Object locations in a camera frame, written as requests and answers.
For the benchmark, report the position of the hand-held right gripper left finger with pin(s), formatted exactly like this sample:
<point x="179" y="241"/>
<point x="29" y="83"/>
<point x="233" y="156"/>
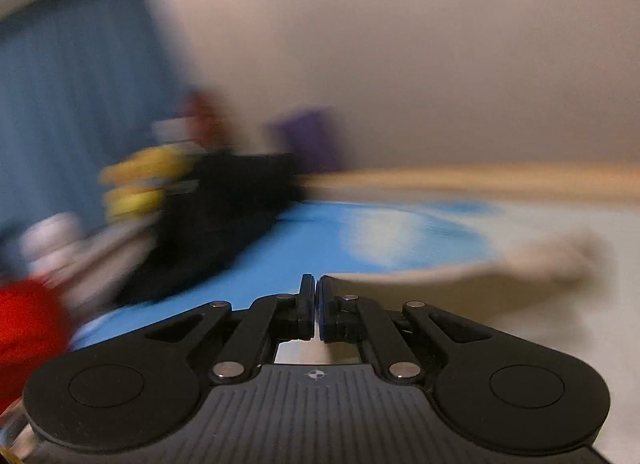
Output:
<point x="307" y="296"/>

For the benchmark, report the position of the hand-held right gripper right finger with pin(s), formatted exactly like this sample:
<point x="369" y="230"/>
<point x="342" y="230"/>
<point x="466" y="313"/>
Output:
<point x="326" y="299"/>

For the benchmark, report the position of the beige and mustard garment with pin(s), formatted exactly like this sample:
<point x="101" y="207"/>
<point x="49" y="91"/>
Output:
<point x="550" y="254"/>

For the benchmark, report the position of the blue and white printed bedsheet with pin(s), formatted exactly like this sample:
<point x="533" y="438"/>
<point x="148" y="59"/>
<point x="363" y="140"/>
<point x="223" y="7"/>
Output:
<point x="400" y="239"/>

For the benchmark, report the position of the black cloth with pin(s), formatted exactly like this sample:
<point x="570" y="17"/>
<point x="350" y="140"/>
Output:
<point x="215" y="214"/>

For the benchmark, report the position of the purple thing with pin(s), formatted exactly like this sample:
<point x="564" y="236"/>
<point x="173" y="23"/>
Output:
<point x="307" y="139"/>

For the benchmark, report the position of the yellow plush toys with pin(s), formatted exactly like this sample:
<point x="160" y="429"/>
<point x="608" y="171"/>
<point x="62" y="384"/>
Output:
<point x="140" y="184"/>

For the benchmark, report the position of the dark red thing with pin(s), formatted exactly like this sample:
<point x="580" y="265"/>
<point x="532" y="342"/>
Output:
<point x="202" y="116"/>

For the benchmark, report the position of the white blurred thing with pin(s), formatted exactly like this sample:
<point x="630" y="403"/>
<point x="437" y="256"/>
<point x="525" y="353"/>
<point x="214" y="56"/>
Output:
<point x="50" y="239"/>

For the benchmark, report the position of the red cloth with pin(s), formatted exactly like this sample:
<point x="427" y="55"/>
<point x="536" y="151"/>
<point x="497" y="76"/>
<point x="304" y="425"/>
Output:
<point x="27" y="334"/>

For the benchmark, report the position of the blue curtain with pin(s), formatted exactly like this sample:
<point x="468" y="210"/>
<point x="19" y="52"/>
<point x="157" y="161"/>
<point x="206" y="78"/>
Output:
<point x="75" y="94"/>

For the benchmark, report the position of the wooden bed frame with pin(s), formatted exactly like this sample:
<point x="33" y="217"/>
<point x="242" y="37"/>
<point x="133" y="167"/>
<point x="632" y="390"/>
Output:
<point x="475" y="181"/>

